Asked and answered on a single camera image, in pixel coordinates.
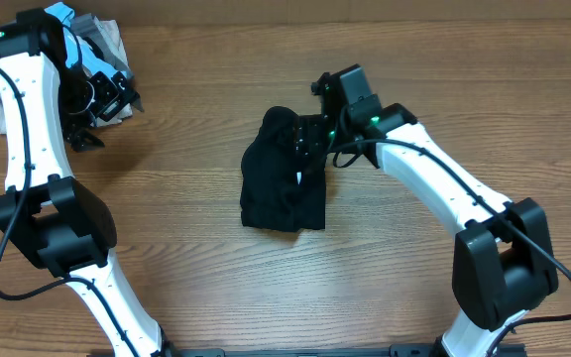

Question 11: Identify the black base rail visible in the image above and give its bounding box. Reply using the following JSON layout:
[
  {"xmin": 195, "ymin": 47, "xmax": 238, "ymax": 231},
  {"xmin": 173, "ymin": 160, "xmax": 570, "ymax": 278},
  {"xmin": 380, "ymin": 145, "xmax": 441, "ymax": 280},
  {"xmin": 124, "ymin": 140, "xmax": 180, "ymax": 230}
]
[{"xmin": 86, "ymin": 342, "xmax": 529, "ymax": 357}]

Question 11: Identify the light blue printed t-shirt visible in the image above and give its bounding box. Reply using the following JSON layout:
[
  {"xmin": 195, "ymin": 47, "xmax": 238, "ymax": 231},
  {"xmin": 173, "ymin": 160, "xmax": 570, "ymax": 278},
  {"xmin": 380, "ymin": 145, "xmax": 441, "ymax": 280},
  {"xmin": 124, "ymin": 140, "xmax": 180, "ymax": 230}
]
[{"xmin": 0, "ymin": 2, "xmax": 119, "ymax": 100}]

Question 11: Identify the grey folded garment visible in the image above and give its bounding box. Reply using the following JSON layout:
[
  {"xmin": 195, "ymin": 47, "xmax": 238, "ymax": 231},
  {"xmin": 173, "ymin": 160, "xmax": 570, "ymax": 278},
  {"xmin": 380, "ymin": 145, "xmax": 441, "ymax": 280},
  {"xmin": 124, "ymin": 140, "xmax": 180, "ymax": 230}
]
[{"xmin": 71, "ymin": 14, "xmax": 134, "ymax": 79}]

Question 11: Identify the black t-shirt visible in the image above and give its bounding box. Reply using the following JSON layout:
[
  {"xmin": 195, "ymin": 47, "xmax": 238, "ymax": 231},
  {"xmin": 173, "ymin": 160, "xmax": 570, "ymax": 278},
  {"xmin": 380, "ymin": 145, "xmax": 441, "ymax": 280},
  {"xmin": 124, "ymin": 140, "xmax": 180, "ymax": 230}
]
[{"xmin": 240, "ymin": 106, "xmax": 326, "ymax": 233}]

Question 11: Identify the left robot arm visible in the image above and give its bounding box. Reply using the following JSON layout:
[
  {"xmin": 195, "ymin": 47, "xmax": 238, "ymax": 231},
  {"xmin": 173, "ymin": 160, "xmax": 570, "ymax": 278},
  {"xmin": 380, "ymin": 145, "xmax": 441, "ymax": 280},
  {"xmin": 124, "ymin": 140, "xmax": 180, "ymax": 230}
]
[{"xmin": 0, "ymin": 2, "xmax": 173, "ymax": 356}]

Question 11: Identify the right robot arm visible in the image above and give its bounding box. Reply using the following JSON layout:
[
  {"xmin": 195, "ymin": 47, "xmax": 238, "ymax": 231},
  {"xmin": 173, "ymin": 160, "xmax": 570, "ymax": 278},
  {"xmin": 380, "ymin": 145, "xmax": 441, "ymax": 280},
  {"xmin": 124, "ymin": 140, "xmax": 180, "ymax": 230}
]
[{"xmin": 294, "ymin": 64, "xmax": 558, "ymax": 356}]

